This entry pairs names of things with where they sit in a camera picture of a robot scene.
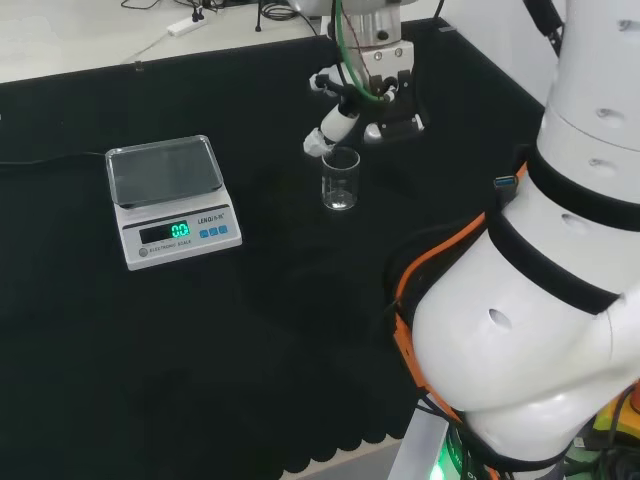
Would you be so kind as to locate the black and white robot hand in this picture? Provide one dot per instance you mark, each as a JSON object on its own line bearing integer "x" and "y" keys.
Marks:
{"x": 387, "y": 65}

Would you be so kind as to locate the black plug with blue tip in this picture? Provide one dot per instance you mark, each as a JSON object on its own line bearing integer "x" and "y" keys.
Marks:
{"x": 505, "y": 187}

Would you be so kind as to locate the white power strip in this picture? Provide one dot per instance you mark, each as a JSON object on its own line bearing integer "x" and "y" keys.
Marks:
{"x": 186, "y": 26}

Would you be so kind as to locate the yellow stop button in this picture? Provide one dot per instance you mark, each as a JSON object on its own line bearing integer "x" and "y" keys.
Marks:
{"x": 617, "y": 415}

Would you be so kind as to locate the clear tape piece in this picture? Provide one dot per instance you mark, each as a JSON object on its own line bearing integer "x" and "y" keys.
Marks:
{"x": 138, "y": 65}
{"x": 448, "y": 30}

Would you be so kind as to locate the grey metal base plate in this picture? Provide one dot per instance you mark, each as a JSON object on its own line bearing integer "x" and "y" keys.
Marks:
{"x": 420, "y": 445}

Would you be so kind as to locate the black bench cloth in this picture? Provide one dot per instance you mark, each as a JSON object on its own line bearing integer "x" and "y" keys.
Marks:
{"x": 200, "y": 350}

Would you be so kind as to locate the white electronic balance steel pan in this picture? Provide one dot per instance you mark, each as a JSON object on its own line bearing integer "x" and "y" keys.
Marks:
{"x": 170, "y": 220}

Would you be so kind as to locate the small clear glass beaker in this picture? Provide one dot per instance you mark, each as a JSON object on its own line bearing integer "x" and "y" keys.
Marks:
{"x": 341, "y": 185}

